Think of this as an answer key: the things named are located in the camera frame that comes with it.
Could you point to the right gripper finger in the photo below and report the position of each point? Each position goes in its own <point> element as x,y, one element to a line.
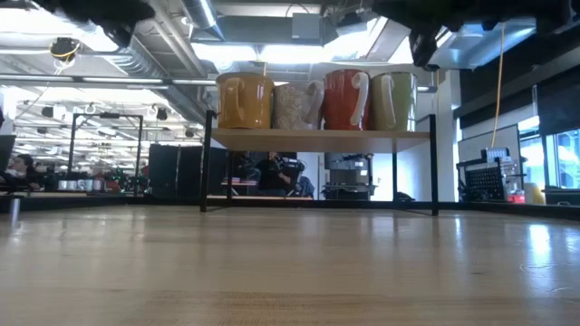
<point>392,6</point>

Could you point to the cream mug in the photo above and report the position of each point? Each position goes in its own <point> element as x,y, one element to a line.
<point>403,104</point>

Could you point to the amber mug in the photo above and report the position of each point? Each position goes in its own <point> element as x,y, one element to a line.
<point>244,102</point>

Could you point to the grey floral mug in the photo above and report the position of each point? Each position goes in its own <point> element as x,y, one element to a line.
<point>292,108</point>

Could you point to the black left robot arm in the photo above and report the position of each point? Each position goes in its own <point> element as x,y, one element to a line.
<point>63,4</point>

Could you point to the black yellow ceiling reel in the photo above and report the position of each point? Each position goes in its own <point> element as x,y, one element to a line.
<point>63,47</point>

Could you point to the grey ceiling unit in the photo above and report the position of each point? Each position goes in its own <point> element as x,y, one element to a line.
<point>307,27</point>

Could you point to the black partition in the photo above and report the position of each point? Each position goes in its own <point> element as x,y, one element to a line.
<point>181,172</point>

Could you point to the person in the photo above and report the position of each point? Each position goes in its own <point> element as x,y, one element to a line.
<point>20,165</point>
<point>272,176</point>

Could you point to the grey equipment cart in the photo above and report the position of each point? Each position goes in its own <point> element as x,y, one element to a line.
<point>349,174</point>

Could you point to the small red object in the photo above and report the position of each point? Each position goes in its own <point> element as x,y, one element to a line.
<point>516,198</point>

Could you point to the yellow container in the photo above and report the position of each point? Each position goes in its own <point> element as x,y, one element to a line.
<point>535,194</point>

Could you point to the distant wooden table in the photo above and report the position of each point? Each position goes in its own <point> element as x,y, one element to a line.
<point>272,197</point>

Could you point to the black frame stand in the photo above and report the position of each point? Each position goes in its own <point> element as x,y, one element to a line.
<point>109,116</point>

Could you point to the wooden shelf black frame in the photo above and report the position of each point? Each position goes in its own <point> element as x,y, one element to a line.
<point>317,140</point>

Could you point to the black table frame rails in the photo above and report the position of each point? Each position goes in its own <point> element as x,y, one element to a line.
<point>68,202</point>

